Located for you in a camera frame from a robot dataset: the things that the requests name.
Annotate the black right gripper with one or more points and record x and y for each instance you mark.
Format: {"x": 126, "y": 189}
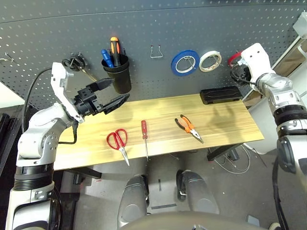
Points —
{"x": 241, "y": 74}

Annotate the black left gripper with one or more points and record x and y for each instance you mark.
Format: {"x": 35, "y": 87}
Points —
{"x": 85, "y": 103}

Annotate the orange black pliers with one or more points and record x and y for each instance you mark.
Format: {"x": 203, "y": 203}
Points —
{"x": 187, "y": 125}

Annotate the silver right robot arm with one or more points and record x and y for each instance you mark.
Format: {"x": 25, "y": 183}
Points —
{"x": 283, "y": 95}

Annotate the dark grey pegboard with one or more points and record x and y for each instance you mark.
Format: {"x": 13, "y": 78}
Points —
{"x": 144, "y": 24}

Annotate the black tool cup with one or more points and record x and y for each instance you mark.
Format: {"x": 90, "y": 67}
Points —
{"x": 121, "y": 79}

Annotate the black plastic case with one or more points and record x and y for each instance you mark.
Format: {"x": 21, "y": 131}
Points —
{"x": 220, "y": 94}

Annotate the white tape roll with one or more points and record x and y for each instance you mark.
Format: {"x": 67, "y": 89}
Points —
{"x": 201, "y": 64}

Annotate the white plastic hook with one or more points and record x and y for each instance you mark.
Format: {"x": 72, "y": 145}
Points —
{"x": 302, "y": 49}

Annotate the blue tape roll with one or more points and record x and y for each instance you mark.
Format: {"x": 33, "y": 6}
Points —
{"x": 173, "y": 67}

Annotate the black table leg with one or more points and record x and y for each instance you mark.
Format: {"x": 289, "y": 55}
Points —
{"x": 220, "y": 152}
{"x": 86, "y": 172}

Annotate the steel peg hook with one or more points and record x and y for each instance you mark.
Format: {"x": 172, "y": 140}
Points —
{"x": 8, "y": 57}

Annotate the black metal rack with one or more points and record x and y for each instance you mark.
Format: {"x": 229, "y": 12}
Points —
{"x": 8, "y": 134}

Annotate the silver left robot leg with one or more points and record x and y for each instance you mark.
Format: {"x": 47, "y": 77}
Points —
{"x": 133, "y": 201}

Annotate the silver robot leg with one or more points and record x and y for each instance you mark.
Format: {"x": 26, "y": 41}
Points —
{"x": 133, "y": 201}
{"x": 199, "y": 191}

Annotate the silver right robot leg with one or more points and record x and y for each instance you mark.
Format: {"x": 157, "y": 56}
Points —
{"x": 199, "y": 191}

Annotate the grey foot pedal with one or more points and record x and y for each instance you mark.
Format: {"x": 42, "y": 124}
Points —
{"x": 253, "y": 220}

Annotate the grey robot torso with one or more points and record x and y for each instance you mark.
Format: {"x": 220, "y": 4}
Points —
{"x": 192, "y": 221}

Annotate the black white sneaker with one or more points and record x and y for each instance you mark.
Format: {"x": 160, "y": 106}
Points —
{"x": 274, "y": 226}

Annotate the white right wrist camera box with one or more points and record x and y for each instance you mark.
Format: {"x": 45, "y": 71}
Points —
{"x": 254, "y": 57}

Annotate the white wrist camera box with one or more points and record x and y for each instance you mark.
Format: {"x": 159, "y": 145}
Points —
{"x": 57, "y": 79}
{"x": 254, "y": 57}

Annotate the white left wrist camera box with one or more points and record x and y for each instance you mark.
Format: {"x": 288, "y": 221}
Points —
{"x": 57, "y": 79}

